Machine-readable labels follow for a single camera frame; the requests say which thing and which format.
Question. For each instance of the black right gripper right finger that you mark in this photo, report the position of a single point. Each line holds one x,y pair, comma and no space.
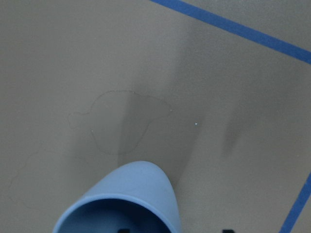
228,231

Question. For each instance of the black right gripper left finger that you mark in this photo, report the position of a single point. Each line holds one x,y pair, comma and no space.
124,230

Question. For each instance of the light blue plastic cup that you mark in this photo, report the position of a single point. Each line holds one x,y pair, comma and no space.
138,196

